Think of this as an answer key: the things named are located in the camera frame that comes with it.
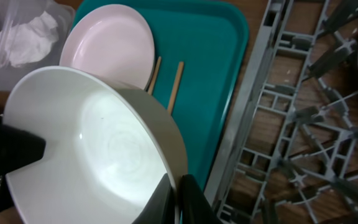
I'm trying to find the white bowl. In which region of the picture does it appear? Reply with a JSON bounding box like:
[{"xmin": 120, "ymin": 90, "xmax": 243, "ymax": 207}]
[{"xmin": 2, "ymin": 66, "xmax": 188, "ymax": 223}]

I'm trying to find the wooden chopstick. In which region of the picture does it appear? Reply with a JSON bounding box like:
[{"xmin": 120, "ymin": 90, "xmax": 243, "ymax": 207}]
[
  {"xmin": 167, "ymin": 62, "xmax": 185, "ymax": 114},
  {"xmin": 147, "ymin": 56, "xmax": 162, "ymax": 95}
]

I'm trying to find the white napkin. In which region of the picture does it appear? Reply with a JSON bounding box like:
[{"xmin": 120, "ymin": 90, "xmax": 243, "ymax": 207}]
[{"xmin": 5, "ymin": 11, "xmax": 59, "ymax": 68}]

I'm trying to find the pink plate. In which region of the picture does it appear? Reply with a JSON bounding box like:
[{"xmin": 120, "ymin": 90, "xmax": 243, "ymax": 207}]
[{"xmin": 59, "ymin": 4, "xmax": 155, "ymax": 90}]

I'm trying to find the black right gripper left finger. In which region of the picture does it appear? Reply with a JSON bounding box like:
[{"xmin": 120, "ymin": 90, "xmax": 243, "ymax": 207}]
[{"xmin": 132, "ymin": 174, "xmax": 176, "ymax": 224}]

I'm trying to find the clear plastic waste bin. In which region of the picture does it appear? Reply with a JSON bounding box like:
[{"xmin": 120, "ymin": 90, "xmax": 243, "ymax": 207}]
[{"xmin": 0, "ymin": 0, "xmax": 75, "ymax": 91}]

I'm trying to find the grey dishwasher rack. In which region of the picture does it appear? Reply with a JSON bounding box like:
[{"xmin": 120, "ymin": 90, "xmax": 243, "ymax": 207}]
[{"xmin": 204, "ymin": 0, "xmax": 358, "ymax": 223}]

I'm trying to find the teal serving tray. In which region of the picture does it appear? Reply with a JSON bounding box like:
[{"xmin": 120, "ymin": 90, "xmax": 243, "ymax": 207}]
[{"xmin": 71, "ymin": 0, "xmax": 250, "ymax": 191}]

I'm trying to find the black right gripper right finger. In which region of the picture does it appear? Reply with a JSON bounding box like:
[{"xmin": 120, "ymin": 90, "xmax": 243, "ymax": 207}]
[{"xmin": 179, "ymin": 174, "xmax": 223, "ymax": 224}]

